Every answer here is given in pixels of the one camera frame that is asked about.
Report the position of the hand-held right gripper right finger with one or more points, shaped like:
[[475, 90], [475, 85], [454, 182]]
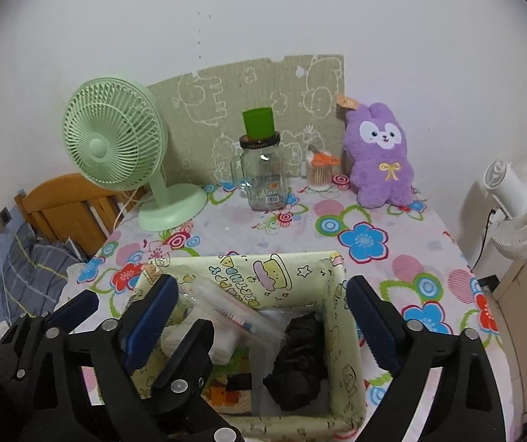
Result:
[[374, 327]]

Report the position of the green plastic cup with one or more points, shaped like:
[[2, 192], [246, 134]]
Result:
[[258, 124]]

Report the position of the wall socket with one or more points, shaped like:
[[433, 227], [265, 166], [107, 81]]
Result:
[[0, 222]]

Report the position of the grey plaid pillow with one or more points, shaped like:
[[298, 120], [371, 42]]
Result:
[[37, 262]]

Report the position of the white standing fan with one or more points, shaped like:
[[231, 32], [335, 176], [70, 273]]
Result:
[[525, 212]]

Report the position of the clear plastic zip bag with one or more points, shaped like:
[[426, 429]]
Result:
[[235, 313]]

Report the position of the green desk fan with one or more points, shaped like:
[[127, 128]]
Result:
[[102, 147]]

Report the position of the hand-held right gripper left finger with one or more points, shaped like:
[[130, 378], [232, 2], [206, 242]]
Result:
[[153, 322]]

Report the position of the white roll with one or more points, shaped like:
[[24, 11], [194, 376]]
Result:
[[226, 347]]

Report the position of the green printed board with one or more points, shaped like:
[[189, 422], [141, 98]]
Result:
[[226, 96]]

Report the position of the black cloth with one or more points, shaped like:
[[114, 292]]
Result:
[[298, 363]]

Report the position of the cartoon printed tissue pack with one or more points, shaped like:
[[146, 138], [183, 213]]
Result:
[[226, 398]]

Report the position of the wooden chair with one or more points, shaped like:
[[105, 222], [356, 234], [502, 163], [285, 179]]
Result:
[[60, 207]]

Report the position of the cotton swab jar orange lid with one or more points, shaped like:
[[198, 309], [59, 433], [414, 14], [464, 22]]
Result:
[[318, 177]]

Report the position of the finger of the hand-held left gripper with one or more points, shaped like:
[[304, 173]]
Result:
[[189, 354], [79, 308]]

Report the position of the yellow printed storage box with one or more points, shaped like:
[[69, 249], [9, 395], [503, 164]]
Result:
[[291, 281]]

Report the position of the glass jar mug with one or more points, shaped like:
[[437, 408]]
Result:
[[265, 179]]

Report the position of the purple plush rabbit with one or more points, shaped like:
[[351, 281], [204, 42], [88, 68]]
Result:
[[378, 170]]

